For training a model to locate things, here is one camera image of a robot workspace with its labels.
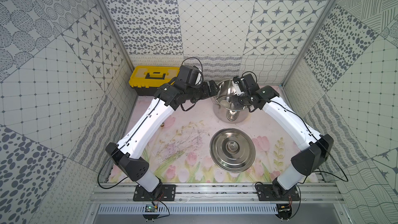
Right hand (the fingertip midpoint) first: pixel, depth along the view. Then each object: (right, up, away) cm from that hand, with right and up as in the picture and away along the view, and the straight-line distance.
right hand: (238, 101), depth 80 cm
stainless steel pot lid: (-2, -28, +6) cm, 29 cm away
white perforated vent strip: (-25, -50, -10) cm, 57 cm away
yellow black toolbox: (-57, +14, +20) cm, 62 cm away
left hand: (-14, +6, -12) cm, 20 cm away
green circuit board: (-44, -50, -9) cm, 67 cm away
